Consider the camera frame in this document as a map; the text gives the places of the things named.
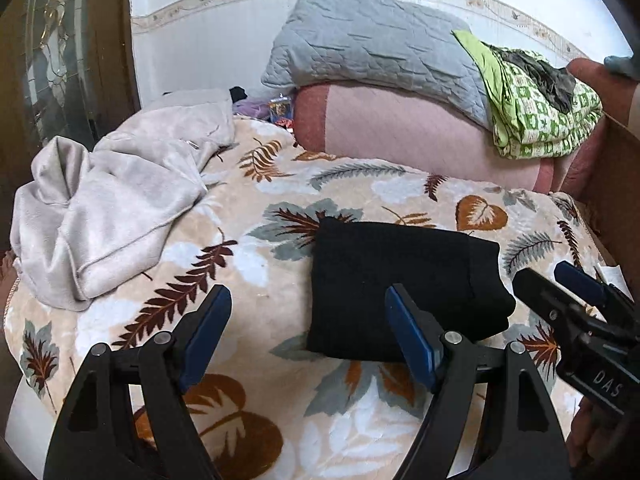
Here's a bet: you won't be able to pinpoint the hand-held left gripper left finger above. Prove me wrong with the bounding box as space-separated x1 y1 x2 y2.
44 284 233 480

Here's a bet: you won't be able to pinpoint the leaf print blanket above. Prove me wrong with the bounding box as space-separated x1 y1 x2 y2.
4 115 621 480

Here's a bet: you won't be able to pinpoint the person's right hand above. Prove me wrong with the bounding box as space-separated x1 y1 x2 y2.
569 394 618 470

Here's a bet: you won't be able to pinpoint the purple cloth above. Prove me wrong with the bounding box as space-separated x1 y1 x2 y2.
232 97 273 122

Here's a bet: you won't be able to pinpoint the beige velvet garment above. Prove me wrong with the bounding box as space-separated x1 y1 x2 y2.
10 91 236 312

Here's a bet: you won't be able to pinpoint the colourful snack packet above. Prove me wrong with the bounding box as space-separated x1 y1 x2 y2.
268 96 296 126

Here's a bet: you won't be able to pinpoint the white paper tag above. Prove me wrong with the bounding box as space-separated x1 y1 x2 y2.
595 261 622 292

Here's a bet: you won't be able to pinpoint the pink pillow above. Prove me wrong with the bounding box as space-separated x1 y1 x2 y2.
292 82 607 196

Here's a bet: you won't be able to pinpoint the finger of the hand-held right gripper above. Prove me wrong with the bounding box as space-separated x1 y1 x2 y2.
512 267 596 346
554 261 638 323

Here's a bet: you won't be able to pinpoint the wooden glass panel door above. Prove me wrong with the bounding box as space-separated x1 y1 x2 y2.
0 0 137 253

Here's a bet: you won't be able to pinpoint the dark grey cloth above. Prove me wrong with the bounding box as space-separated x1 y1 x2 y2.
502 49 577 115

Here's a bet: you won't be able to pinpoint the green patterned cloth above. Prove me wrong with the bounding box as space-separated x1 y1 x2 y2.
452 29 604 160

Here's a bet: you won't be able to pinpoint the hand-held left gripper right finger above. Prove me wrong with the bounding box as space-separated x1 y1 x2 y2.
384 283 573 480

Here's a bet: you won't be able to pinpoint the grey quilted pillow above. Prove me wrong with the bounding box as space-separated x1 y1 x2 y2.
261 0 493 128

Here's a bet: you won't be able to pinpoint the black pants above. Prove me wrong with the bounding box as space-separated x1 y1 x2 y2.
306 216 517 363

